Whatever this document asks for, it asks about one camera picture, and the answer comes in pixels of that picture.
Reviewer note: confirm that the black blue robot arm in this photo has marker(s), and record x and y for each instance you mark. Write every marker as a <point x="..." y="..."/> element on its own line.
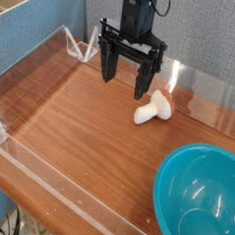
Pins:
<point x="137" y="18"/>

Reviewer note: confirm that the clear acrylic left barrier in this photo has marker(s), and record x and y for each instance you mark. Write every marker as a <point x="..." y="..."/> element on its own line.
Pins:
<point x="32" y="81"/>

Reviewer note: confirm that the blue plastic bowl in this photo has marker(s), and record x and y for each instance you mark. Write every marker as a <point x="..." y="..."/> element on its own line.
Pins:
<point x="194" y="191"/>

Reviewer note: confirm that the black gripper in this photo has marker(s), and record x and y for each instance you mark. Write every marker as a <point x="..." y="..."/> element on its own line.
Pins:
<point x="113" y="43"/>

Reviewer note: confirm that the white brown toy mushroom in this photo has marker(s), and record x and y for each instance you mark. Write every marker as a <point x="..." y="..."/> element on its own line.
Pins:
<point x="161" y="105"/>

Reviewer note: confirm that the clear acrylic front barrier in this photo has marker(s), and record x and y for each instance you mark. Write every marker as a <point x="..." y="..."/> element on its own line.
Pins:
<point x="74" y="197"/>

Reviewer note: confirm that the clear acrylic barrier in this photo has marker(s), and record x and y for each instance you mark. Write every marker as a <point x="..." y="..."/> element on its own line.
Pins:
<point x="32" y="81"/>
<point x="203" y="97"/>
<point x="74" y="197"/>

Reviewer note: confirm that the clear acrylic back barrier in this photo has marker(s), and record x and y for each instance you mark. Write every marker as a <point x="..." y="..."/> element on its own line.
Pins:
<point x="203" y="97"/>

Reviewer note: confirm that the clear acrylic corner bracket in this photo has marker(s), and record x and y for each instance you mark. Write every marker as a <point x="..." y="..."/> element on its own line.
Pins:
<point x="80" y="50"/>

